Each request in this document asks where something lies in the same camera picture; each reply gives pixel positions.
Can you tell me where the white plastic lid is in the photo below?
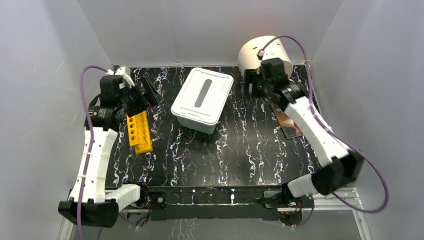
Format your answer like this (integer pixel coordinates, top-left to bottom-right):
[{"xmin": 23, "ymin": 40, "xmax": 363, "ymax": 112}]
[{"xmin": 171, "ymin": 67, "xmax": 234, "ymax": 123}]

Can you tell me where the teal plastic bin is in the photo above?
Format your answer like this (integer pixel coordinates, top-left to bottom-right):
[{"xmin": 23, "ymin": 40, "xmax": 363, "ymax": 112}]
[{"xmin": 176, "ymin": 116, "xmax": 219, "ymax": 135}]

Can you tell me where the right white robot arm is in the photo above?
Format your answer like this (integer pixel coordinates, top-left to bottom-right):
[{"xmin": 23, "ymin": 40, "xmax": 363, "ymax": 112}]
[{"xmin": 242, "ymin": 58, "xmax": 364, "ymax": 207}]

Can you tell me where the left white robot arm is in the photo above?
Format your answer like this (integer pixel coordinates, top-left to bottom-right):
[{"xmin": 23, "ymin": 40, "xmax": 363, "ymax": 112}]
[{"xmin": 58, "ymin": 74, "xmax": 162, "ymax": 228}]

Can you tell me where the cream cylindrical container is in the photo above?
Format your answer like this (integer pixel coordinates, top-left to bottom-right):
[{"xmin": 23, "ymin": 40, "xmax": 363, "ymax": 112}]
[{"xmin": 237, "ymin": 35, "xmax": 294, "ymax": 78}]

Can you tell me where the yellow test tube rack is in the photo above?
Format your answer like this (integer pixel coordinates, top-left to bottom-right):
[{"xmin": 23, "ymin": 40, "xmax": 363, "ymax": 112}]
[{"xmin": 126, "ymin": 111, "xmax": 153, "ymax": 155}]

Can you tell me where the dark book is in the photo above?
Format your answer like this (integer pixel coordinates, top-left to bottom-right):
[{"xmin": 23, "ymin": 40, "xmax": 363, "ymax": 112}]
[{"xmin": 270, "ymin": 103, "xmax": 303, "ymax": 139}]

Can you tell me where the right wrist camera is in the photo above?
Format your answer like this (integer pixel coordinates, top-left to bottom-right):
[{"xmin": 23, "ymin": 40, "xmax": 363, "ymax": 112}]
[{"xmin": 257, "ymin": 49, "xmax": 265, "ymax": 61}]

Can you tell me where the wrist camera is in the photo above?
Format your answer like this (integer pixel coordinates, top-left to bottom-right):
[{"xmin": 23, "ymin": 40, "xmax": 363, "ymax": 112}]
[
  {"xmin": 106, "ymin": 66, "xmax": 135, "ymax": 88},
  {"xmin": 257, "ymin": 49, "xmax": 265, "ymax": 61}
]

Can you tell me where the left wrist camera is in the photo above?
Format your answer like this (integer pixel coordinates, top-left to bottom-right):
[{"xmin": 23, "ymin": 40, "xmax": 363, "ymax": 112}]
[{"xmin": 106, "ymin": 66, "xmax": 135, "ymax": 88}]

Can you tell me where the aluminium frame rail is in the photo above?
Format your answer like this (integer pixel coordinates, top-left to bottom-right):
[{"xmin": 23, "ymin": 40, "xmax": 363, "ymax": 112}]
[{"xmin": 64, "ymin": 188, "xmax": 365, "ymax": 214}]

